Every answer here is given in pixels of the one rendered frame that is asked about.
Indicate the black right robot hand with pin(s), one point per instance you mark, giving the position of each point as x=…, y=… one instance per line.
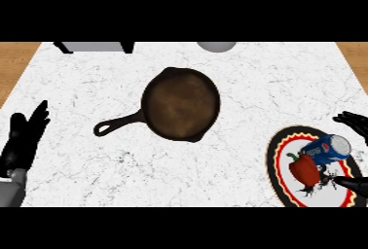
x=355, y=186

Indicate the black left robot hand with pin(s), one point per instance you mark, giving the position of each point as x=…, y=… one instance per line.
x=20, y=142

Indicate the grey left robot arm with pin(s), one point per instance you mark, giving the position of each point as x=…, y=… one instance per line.
x=11, y=189

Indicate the patterned black-rimmed plate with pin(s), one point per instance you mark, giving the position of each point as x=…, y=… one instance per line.
x=330, y=194

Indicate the red bell pepper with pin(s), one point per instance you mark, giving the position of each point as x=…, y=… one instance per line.
x=305, y=170

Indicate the dark cast iron pan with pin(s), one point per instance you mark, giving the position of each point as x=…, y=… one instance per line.
x=179, y=103

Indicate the blue soda can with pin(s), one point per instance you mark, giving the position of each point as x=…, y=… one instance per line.
x=329, y=149

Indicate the grey appliance with black legs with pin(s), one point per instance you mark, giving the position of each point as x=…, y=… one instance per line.
x=94, y=47

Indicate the grey round object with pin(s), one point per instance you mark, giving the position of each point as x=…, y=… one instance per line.
x=216, y=46

